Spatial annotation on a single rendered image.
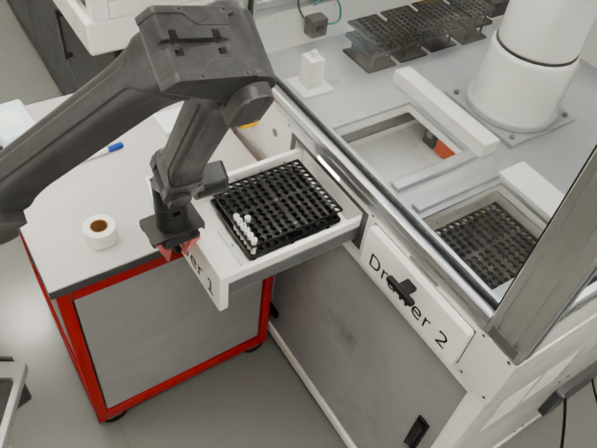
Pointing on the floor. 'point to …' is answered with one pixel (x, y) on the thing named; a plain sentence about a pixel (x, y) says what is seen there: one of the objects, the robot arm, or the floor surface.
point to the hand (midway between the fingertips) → (175, 252)
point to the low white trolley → (131, 279)
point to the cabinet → (394, 360)
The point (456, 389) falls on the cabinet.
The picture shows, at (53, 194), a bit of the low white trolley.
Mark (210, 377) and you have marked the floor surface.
